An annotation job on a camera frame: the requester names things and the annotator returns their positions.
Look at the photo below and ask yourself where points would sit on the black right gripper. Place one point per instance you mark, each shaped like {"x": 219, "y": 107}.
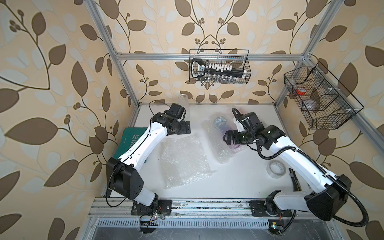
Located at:
{"x": 235, "y": 140}

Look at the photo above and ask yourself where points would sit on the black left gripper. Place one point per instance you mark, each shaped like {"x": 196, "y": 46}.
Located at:
{"x": 183, "y": 126}

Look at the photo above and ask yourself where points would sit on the purple vase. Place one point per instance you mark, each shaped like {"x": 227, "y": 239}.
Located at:
{"x": 215, "y": 128}

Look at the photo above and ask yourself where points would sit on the clear ribbed glass vase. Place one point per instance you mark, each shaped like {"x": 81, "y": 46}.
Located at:
{"x": 184, "y": 102}

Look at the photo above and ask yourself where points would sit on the clear bubble wrap sheet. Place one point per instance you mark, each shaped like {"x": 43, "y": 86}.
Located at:
{"x": 184, "y": 161}

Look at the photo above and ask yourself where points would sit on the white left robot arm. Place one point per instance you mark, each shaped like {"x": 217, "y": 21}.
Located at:
{"x": 123, "y": 173}

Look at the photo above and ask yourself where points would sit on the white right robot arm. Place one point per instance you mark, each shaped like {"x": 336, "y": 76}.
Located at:
{"x": 326, "y": 195}

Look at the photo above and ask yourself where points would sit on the green tool case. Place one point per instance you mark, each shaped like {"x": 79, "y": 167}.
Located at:
{"x": 129, "y": 138}

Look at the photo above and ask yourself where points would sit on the white tape roll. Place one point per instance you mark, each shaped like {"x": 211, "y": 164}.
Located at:
{"x": 276, "y": 169}

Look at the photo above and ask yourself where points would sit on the black socket set holder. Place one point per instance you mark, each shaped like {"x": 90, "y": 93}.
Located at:
{"x": 198, "y": 69}

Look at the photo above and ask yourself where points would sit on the black utility knife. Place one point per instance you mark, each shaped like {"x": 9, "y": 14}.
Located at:
{"x": 296, "y": 184}

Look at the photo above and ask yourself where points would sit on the red tape roll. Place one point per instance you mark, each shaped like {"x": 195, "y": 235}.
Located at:
{"x": 301, "y": 91}

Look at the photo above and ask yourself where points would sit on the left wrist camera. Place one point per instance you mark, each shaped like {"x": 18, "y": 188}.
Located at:
{"x": 177, "y": 111}

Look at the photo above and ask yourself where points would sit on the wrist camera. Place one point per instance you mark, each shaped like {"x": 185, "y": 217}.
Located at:
{"x": 177, "y": 111}
{"x": 250, "y": 122}

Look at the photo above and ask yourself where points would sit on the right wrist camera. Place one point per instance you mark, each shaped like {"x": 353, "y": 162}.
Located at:
{"x": 250, "y": 122}

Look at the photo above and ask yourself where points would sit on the back wire basket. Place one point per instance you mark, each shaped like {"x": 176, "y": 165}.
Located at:
{"x": 239, "y": 59}

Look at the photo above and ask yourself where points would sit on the wire basket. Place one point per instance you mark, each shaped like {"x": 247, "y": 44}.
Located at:
{"x": 329, "y": 102}
{"x": 239, "y": 59}

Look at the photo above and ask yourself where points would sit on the right wire basket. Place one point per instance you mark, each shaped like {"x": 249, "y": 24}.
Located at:
{"x": 329, "y": 102}

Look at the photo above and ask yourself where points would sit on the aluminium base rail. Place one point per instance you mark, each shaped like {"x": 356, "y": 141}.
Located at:
{"x": 181, "y": 213}

